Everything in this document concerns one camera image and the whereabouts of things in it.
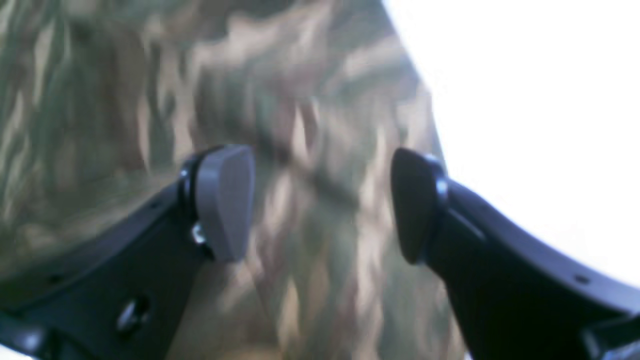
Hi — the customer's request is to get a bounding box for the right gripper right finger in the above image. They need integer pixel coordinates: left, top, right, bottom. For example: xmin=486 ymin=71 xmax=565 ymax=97
xmin=390 ymin=148 xmax=640 ymax=360

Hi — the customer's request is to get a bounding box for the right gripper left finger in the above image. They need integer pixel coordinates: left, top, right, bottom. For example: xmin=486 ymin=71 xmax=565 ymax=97
xmin=1 ymin=145 xmax=256 ymax=360

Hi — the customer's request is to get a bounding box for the camouflage T-shirt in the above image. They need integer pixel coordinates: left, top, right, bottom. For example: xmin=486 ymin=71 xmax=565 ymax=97
xmin=1 ymin=0 xmax=466 ymax=360

